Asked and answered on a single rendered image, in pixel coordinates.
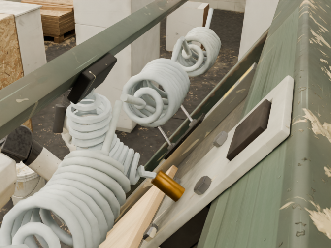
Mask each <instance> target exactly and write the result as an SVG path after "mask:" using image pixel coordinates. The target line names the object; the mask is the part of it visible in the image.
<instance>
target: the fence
mask: <svg viewBox="0 0 331 248"><path fill-rule="evenodd" d="M251 67H252V68H251ZM251 67H250V68H251V70H250V71H249V72H248V73H247V74H246V75H245V76H244V77H243V78H242V79H241V80H240V79H239V80H238V81H237V82H236V83H235V84H234V85H235V86H234V88H233V89H232V90H231V91H230V92H229V93H228V94H227V95H226V96H225V95H224V96H225V98H224V96H223V97H222V98H221V99H220V100H219V101H218V102H217V103H216V104H215V105H214V106H213V107H212V109H211V110H210V111H209V112H208V113H207V114H206V115H205V117H204V119H203V121H202V122H201V123H200V125H199V126H198V127H197V128H196V129H195V130H194V131H193V132H192V133H191V134H190V135H189V136H188V137H187V138H186V139H185V140H184V142H183V143H182V144H181V145H180V146H179V147H178V148H177V149H176V150H175V151H174V152H173V153H172V154H171V155H170V156H169V157H168V159H167V160H165V159H164V160H163V161H162V162H161V163H160V164H159V165H158V166H157V167H156V168H155V169H154V171H153V172H155V173H157V172H158V171H159V170H162V171H163V172H165V173H166V172H167V171H168V170H169V169H170V167H171V166H173V165H174V166H175V167H177V166H178V165H179V164H180V163H181V162H182V161H183V160H184V159H185V158H186V157H187V156H188V155H189V154H190V153H191V152H192V150H193V149H194V148H195V147H196V146H197V145H198V144H199V143H200V142H201V141H202V140H203V139H204V138H205V137H206V136H207V135H208V134H209V133H210V132H211V131H212V130H213V129H214V128H215V127H216V126H217V125H218V124H219V123H220V122H221V121H222V120H223V119H224V118H225V117H226V116H227V115H228V114H229V113H230V112H231V111H232V110H233V109H234V108H235V107H236V106H237V105H238V104H239V103H240V102H241V101H242V100H243V99H244V98H245V97H246V96H247V95H248V92H249V89H250V86H251V83H252V80H253V77H254V74H255V71H256V68H257V64H256V63H254V64H253V65H252V66H251ZM250 68H249V69H250ZM249 69H248V70H249ZM246 72H247V71H246ZM246 72H245V73H246ZM245 73H244V74H245ZM244 74H243V75H244ZM243 75H242V76H243ZM242 76H241V77H242ZM231 88H232V87H231ZM231 88H230V89H231ZM230 89H229V90H230ZM229 90H228V91H229ZM228 91H227V92H228ZM227 92H226V93H227ZM223 98H224V99H223ZM151 181H152V179H150V178H146V179H145V180H144V181H143V182H142V183H141V184H140V186H139V187H138V188H137V189H136V190H135V191H134V192H133V193H132V194H131V195H130V196H129V197H128V198H127V199H126V202H125V204H124V205H123V206H121V207H120V215H119V216H118V217H117V218H116V219H115V220H114V224H113V226H114V225H115V224H116V223H117V222H118V221H119V220H120V219H121V218H122V217H123V216H124V215H125V214H126V213H127V212H128V211H129V210H130V209H131V208H132V207H133V206H134V204H135V203H136V202H137V201H138V200H139V199H140V198H141V197H142V196H143V195H144V194H145V193H146V192H147V191H148V190H149V189H150V188H151V187H152V186H153V184H152V183H151Z"/></svg>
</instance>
